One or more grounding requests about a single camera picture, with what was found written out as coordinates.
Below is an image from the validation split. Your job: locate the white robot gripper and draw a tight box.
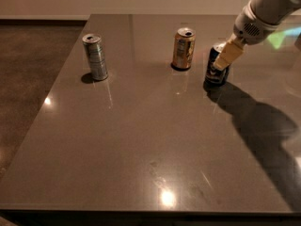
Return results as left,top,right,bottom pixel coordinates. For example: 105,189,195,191
214,0,280,71

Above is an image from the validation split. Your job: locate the dark blue pepsi can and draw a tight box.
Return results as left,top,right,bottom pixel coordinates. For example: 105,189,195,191
205,42,230,87

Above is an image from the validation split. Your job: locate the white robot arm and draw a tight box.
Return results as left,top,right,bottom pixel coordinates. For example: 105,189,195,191
214,0,301,71

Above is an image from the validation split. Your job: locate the orange soda can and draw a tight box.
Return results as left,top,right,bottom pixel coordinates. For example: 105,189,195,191
171,27,196,71

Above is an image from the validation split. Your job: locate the silver green soda can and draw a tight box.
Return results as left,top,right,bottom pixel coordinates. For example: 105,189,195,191
82,34,108,81

